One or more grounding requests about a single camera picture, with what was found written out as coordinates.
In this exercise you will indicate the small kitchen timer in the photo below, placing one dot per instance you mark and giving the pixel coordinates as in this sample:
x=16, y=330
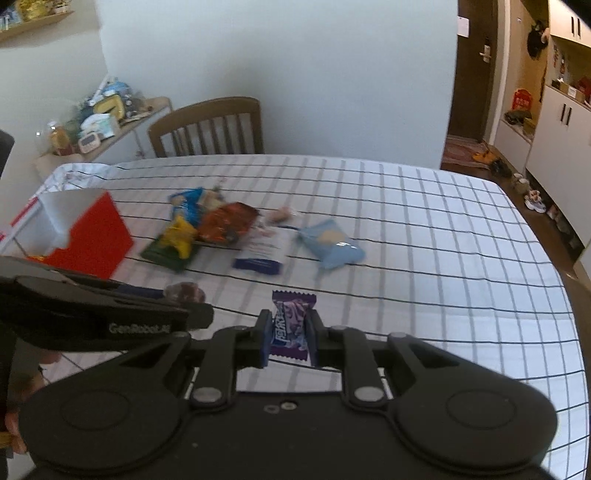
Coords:
x=88, y=142

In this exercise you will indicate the yellow snack packet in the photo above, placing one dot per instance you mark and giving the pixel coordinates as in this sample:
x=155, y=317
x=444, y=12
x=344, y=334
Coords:
x=180, y=233

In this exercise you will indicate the yellow framed box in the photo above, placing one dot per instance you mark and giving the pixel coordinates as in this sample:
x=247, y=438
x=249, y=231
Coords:
x=110, y=107

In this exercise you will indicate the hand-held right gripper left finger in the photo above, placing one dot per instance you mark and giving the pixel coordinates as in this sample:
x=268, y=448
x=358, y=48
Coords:
x=264, y=341

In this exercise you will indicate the orange drink bottle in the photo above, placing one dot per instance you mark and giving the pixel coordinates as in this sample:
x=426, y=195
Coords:
x=60, y=138

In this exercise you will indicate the patterned door mat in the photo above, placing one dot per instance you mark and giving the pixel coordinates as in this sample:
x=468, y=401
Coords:
x=461, y=154

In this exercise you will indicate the white and navy snack packet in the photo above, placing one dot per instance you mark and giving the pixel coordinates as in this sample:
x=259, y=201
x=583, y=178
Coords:
x=263, y=251

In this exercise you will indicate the orange red chip bag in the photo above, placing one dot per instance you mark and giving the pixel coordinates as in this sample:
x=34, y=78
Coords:
x=224, y=221

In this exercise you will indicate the pair of sneakers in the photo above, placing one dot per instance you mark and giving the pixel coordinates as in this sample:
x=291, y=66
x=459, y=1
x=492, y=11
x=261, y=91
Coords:
x=535, y=201

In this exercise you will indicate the blue cookie snack bag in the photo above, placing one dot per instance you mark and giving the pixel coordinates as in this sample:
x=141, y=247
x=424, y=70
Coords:
x=189, y=205

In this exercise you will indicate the checked white tablecloth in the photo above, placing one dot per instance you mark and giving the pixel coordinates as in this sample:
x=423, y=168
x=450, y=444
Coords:
x=415, y=277

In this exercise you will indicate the black plush toy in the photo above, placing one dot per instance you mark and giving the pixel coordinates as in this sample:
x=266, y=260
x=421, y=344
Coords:
x=537, y=39

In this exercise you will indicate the small brown candy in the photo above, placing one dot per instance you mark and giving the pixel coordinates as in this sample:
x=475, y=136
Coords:
x=184, y=292

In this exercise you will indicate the light blue snack packet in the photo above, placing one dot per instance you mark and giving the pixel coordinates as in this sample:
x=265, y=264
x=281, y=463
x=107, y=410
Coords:
x=330, y=244

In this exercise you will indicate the wooden wall shelf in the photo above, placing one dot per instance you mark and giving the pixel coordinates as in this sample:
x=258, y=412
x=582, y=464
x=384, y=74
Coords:
x=32, y=21

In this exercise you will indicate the brown wooden chair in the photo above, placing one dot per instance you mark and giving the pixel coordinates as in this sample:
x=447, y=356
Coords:
x=207, y=127

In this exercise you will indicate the purple candy wrapper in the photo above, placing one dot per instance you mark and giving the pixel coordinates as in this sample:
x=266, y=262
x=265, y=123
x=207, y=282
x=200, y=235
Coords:
x=292, y=318

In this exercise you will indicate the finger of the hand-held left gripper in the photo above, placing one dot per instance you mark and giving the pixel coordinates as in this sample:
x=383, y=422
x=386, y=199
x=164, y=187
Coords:
x=201, y=316
x=138, y=291

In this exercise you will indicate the white shoe cabinet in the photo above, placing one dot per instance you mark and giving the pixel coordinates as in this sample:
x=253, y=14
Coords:
x=554, y=152

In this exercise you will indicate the person's left hand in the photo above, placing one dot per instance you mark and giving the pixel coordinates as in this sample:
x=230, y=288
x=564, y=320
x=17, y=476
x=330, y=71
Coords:
x=11, y=427

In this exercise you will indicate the red and white cardboard box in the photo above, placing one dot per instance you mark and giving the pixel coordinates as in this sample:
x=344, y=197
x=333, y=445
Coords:
x=87, y=240

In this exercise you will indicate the beige side cabinet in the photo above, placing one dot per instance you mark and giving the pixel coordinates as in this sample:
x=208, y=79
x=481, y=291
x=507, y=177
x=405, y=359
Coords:
x=138, y=134

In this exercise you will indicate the dark green snack packet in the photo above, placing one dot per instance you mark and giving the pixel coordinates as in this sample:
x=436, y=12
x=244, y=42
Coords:
x=159, y=256

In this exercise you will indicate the tissue pack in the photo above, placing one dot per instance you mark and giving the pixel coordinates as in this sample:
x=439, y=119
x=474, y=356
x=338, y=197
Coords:
x=99, y=124

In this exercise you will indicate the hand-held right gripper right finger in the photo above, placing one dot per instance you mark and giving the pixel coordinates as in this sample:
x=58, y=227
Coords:
x=314, y=341

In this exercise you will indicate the white upper cabinet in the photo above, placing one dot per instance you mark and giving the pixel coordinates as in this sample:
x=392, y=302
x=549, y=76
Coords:
x=570, y=21

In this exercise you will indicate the clear sausage snack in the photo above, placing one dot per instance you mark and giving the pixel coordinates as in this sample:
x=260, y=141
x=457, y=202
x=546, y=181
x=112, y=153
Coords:
x=281, y=215

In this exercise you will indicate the dark wooden door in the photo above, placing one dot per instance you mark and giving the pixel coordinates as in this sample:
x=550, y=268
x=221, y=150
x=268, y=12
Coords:
x=468, y=83

